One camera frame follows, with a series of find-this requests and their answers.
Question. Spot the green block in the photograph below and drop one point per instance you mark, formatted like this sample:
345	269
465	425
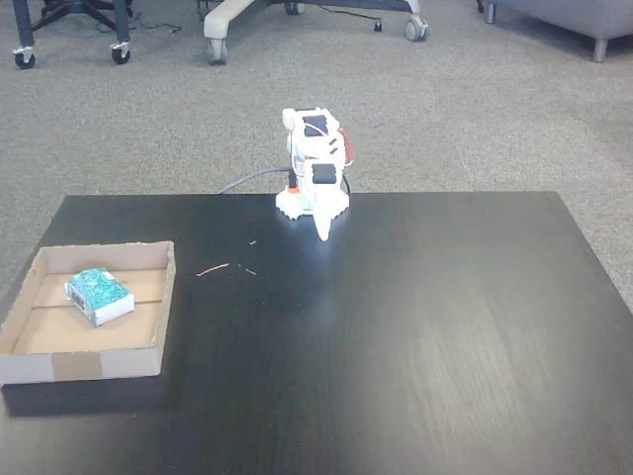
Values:
99	296

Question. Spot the shallow cardboard box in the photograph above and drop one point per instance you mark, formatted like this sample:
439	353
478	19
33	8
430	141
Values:
94	356

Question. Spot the long thin cardboard scrap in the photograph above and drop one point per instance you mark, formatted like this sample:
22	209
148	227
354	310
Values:
212	270

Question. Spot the beige wheeled chair base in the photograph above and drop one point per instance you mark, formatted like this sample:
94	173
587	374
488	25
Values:
232	12

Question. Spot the black office chair base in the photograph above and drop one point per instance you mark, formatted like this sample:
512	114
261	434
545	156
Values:
74	12

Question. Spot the grey sofa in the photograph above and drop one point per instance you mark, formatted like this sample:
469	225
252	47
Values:
583	20

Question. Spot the black cart frame with casters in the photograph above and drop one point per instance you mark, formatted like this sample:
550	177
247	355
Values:
24	29

